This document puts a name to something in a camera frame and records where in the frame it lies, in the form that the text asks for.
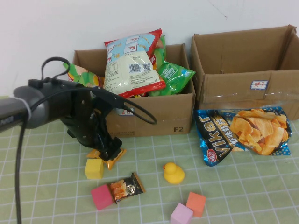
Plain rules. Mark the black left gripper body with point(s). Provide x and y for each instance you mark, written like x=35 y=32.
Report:
x=86 y=126

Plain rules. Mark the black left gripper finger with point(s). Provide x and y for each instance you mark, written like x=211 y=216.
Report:
x=106 y=156
x=116 y=147

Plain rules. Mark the small orange snack packet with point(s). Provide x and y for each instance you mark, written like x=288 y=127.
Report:
x=114 y=161

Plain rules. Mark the small black snack packet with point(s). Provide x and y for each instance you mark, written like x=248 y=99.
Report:
x=127 y=189

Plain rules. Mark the blue Vikar shrimp chips bag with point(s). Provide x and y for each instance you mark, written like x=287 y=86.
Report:
x=245 y=133

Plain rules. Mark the large white red snack bag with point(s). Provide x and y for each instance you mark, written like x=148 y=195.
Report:
x=130 y=79

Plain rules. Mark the green snack bag with 50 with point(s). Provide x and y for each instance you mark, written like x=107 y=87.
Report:
x=175 y=79

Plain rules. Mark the yellow foam cube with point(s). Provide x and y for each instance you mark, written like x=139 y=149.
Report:
x=93 y=169

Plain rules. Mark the white sticker label red writing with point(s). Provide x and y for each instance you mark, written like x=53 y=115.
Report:
x=129 y=113
x=259 y=85

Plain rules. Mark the red foam cube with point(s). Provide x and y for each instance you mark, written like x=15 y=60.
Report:
x=101 y=197

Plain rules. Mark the green potato chips bag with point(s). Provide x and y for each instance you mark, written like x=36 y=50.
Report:
x=79 y=74

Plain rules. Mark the cardboard box with F2 print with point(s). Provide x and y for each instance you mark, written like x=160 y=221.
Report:
x=168 y=112

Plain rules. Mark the green checked tablecloth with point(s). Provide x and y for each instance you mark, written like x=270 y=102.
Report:
x=46 y=177

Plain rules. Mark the yellow rubber duck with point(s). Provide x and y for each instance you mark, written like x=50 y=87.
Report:
x=174 y=175

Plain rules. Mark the pink foam cube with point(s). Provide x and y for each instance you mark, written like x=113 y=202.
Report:
x=181 y=213

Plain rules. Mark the orange foam cube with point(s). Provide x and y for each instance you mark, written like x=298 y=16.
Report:
x=195 y=203

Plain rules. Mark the plain taped cardboard box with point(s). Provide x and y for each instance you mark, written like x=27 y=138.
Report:
x=233 y=102

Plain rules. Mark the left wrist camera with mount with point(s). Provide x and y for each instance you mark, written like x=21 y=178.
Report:
x=109 y=99

